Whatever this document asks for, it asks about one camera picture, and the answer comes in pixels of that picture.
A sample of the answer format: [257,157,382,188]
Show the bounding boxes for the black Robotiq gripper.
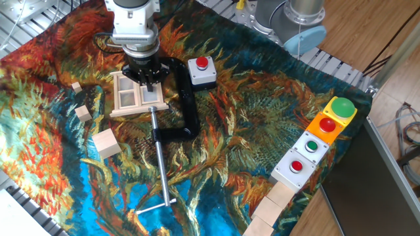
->
[121,52,171,93]

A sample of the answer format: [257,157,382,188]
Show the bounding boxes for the small wooden sliding window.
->
[109,69,170,118]

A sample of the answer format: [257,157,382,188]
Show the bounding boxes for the grey red-button box, black base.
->
[187,56,218,92]

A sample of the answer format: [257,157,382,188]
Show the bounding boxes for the medium wooden cube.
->
[74,104,93,123]

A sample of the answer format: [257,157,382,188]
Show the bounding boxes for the large wooden cube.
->
[91,128,122,160]

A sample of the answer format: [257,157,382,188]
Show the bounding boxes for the black C-clamp with steel screw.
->
[135,56,200,216]

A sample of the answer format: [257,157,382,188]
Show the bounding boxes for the colourful painted sunflower cloth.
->
[0,0,373,236]

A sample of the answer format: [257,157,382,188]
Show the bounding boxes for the aluminium mounting plate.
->
[0,0,57,26]

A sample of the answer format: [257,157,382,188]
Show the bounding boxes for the white zip tie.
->
[296,12,305,60]

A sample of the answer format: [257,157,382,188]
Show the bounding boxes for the grey box red button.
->
[269,149,318,193]

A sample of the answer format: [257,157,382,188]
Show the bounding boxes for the grey box green button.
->
[291,130,330,165]

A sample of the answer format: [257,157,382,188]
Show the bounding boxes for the wooden block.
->
[242,215,275,236]
[266,181,296,209]
[251,195,283,227]

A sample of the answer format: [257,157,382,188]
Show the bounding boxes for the orange box red button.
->
[305,111,345,146]

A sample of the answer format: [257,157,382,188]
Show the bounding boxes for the white flat box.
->
[0,188,52,236]

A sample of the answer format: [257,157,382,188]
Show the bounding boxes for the yellow box green mushroom button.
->
[323,96,358,127]

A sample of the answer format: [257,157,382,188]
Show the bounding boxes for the black flat panel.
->
[320,124,420,236]

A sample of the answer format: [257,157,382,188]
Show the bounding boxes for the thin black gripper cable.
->
[93,31,127,55]

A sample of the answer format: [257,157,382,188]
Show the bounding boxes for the thin white cable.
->
[0,0,28,50]

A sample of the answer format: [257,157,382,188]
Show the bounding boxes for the black floor cables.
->
[362,6,420,77]

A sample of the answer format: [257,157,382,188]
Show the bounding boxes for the aluminium frame post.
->
[372,29,420,90]

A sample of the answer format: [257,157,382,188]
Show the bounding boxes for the aluminium frame rail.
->
[362,117,420,212]

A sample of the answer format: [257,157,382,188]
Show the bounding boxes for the grey cable bundle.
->
[377,102,420,186]

